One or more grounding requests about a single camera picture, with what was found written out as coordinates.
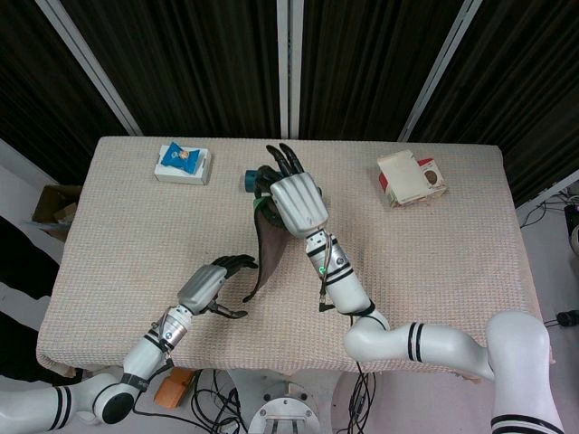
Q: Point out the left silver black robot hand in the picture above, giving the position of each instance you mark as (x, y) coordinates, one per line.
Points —
(203, 285)

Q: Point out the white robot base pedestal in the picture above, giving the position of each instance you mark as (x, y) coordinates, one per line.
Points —
(289, 407)

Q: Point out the beige waffle tablecloth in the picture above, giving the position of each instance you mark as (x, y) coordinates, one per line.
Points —
(407, 271)

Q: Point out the white cardboard box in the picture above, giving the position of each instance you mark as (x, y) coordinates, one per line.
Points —
(201, 174)

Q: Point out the brown cardboard box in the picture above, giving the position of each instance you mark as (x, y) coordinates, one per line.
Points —
(50, 203)

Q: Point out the orange block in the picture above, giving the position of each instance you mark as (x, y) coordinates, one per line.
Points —
(172, 386)

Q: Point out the small black device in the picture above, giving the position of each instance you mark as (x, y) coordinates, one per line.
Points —
(567, 317)

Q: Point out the open red white food carton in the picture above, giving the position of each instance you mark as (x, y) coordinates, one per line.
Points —
(407, 178)

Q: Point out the white frame post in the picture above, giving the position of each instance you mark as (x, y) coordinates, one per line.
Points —
(441, 68)
(90, 68)
(289, 68)

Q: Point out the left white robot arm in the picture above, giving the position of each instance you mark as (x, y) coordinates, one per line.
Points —
(145, 350)

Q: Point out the teal cylindrical case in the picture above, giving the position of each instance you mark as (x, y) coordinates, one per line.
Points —
(250, 181)

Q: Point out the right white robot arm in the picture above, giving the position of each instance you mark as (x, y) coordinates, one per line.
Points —
(407, 343)

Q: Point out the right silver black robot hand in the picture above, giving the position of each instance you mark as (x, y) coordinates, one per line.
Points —
(296, 201)

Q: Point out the blue snack packet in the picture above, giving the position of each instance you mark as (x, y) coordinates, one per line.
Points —
(181, 156)

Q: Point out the black curtain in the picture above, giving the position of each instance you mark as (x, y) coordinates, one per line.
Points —
(520, 81)
(40, 90)
(190, 63)
(362, 63)

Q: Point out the green cloth with black trim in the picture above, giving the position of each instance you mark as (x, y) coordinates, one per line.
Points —
(269, 253)

